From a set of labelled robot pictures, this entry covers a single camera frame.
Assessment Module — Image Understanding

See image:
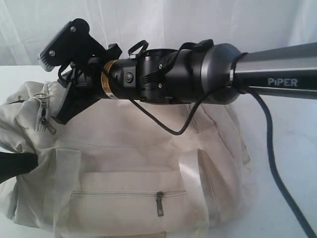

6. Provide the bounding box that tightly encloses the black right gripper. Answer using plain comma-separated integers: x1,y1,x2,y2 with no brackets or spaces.
55,58,136,124

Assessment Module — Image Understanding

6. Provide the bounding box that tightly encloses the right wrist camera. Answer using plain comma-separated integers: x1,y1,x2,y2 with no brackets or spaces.
38,18,106,72

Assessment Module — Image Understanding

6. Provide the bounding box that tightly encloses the cream fabric duffel bag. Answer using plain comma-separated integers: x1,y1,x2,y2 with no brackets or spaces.
0,82,250,238

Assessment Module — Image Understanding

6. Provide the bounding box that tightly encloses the white backdrop curtain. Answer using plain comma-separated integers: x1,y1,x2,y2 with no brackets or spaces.
0,0,317,65

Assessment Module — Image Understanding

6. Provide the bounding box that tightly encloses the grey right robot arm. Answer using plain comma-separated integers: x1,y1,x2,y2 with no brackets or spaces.
55,40,317,124

